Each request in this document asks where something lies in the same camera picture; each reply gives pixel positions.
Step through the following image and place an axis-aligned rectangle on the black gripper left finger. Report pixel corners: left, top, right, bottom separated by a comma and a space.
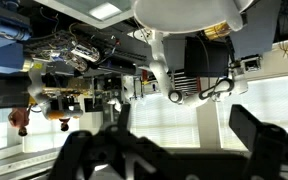
98, 103, 136, 145

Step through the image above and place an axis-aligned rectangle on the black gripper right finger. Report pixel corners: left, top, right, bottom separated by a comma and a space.
228, 104, 288, 180

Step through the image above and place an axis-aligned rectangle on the person with dark hair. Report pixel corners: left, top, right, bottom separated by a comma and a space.
58, 116, 72, 133

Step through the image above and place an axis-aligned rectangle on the black monitor screen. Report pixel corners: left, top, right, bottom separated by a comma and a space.
183, 35, 231, 79

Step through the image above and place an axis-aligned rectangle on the person in reddish shirt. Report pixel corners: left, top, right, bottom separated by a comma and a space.
7, 106, 32, 138

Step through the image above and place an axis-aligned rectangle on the white ceramic mug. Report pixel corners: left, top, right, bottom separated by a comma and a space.
132, 0, 256, 35

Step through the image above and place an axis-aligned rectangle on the tangle of electronics and wires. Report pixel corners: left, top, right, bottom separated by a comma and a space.
23, 29, 102, 73

